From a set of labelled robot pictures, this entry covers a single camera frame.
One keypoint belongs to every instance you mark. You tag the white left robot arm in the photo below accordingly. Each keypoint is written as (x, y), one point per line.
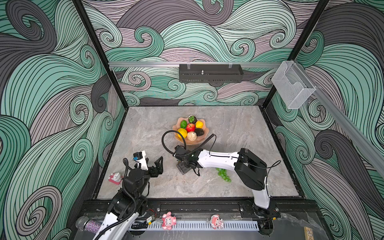
(127, 205)

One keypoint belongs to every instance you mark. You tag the pink haired doll toy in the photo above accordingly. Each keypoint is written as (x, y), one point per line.
(216, 222)

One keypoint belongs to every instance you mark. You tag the aluminium rail right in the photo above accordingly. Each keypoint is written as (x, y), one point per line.
(331, 96)

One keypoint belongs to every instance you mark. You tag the yellow lemon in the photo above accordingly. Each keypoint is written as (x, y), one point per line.
(183, 132)

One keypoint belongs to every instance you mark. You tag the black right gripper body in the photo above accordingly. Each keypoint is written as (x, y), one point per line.
(182, 167)

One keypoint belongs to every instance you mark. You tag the black corner frame post right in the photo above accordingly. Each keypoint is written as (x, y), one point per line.
(312, 21)

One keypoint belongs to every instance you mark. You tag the cream fake garlic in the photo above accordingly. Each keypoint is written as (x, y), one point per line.
(192, 136)

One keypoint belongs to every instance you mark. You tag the green lime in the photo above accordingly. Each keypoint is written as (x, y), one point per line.
(183, 124)

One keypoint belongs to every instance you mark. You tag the yellow pear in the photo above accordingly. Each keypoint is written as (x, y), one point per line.
(199, 124)

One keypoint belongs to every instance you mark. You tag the green grape bunch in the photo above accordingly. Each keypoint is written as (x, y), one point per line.
(223, 174)

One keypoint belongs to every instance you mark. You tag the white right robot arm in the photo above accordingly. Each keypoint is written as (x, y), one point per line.
(251, 169)

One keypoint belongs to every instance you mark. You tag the pink scalloped fruit bowl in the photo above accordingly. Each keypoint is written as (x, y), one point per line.
(199, 139)

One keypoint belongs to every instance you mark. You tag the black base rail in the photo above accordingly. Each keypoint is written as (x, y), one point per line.
(241, 207)

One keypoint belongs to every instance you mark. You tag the red fake apple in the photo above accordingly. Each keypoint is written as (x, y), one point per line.
(190, 128)

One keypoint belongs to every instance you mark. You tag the clear acrylic wall box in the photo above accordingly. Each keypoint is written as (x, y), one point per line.
(293, 84)

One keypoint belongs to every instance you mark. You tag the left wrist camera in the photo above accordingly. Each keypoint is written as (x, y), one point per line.
(141, 161)

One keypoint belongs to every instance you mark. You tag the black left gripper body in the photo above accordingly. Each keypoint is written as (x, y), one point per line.
(153, 173)

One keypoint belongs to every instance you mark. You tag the pink cat toy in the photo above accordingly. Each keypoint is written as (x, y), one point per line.
(168, 221)

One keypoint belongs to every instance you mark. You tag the black corner frame post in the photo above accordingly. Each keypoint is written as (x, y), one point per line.
(312, 21)
(95, 41)

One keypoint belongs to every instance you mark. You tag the white slotted cable duct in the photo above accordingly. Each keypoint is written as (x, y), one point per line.
(248, 226)

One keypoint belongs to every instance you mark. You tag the black wall tray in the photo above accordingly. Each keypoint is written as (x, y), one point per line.
(210, 73)

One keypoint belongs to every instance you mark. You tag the white figurine on pink base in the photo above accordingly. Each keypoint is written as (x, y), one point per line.
(115, 178)

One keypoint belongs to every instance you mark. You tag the aluminium rail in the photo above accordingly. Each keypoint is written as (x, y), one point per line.
(331, 96)
(152, 64)

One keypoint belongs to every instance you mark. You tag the aluminium rail back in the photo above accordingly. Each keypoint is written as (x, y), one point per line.
(152, 64)

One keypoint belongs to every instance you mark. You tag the dark avocado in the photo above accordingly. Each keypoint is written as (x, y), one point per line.
(199, 132)

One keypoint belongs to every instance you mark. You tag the dark brown mangosteen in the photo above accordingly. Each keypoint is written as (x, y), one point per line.
(192, 119)

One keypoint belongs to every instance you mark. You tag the black corner frame post left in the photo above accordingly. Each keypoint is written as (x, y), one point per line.
(95, 41)

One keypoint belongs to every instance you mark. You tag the glitter purple cylinder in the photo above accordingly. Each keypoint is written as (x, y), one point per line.
(85, 224)

